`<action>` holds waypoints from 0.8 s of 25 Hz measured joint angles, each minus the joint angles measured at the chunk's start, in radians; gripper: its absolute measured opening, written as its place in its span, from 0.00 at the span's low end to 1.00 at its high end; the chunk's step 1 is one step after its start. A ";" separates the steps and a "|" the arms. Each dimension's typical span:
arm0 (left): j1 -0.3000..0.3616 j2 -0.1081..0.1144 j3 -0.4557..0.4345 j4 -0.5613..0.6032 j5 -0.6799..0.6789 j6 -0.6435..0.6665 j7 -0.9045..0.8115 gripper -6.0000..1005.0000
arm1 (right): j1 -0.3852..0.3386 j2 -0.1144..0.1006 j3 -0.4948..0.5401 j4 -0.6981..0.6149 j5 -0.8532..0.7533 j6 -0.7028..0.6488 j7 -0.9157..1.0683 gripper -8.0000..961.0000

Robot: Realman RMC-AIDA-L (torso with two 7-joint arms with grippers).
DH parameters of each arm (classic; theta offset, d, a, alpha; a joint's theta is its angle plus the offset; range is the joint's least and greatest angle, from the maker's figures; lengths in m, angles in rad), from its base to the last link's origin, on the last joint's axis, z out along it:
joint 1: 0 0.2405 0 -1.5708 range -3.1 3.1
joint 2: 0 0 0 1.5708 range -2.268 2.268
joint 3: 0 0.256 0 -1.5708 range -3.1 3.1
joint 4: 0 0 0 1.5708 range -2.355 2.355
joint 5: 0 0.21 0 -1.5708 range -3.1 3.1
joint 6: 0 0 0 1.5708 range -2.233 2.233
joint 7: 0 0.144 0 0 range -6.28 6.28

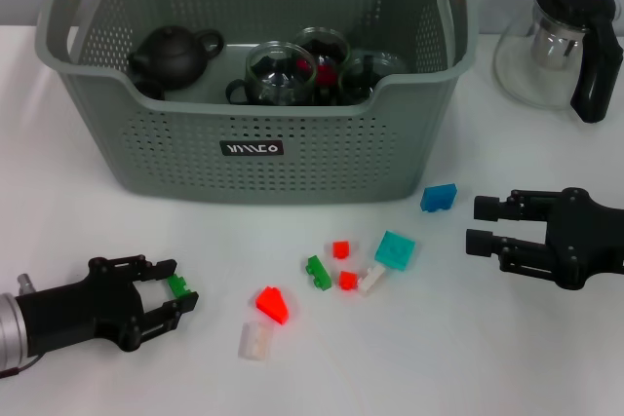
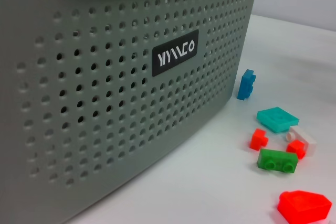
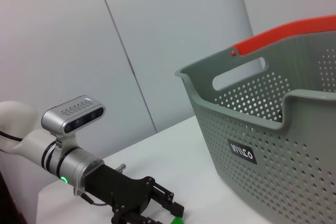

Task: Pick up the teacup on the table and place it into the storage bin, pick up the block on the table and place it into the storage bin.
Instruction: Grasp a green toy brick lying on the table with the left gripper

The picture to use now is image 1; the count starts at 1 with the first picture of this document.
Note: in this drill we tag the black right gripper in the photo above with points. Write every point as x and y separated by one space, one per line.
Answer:
585 240

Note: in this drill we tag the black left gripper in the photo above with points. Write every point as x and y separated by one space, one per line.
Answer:
78 311

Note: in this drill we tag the green toy brick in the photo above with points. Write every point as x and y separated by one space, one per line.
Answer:
318 273
178 285

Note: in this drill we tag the blue toy brick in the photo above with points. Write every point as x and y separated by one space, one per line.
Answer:
439 198

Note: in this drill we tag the teal square toy brick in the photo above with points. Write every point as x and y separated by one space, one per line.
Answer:
395 250

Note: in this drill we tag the clear transparent toy brick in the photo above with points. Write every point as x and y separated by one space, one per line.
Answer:
253 340

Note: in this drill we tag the bright red sloped toy brick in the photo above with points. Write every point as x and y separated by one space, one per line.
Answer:
272 306

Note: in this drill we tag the white toy brick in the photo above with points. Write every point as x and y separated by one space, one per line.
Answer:
371 280

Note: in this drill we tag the glass teacup black base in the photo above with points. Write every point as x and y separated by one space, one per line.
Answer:
324 43
273 75
361 80

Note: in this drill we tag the dark red long toy brick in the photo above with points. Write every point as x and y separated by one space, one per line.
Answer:
322 76

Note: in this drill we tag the grey perforated plastic storage bin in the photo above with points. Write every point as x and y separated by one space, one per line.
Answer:
195 177

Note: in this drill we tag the small red toy brick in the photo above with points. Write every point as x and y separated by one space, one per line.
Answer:
341 249
348 280

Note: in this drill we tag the black ceramic teapot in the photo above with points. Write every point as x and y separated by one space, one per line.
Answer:
170 58

